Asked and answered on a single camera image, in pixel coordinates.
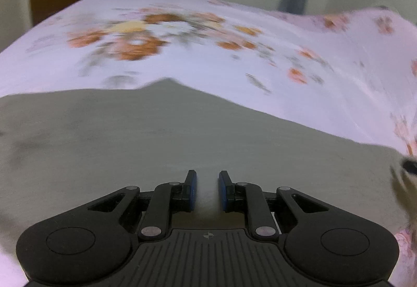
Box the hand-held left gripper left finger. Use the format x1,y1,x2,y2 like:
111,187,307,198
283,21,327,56
87,170,198,241

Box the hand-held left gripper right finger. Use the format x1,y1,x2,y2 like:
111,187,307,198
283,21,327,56
218,170,330,239

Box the grey pants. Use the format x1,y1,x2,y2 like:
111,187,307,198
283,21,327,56
0,78,417,261

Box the floral pink bedsheet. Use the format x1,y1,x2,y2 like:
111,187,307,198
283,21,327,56
0,0,417,287

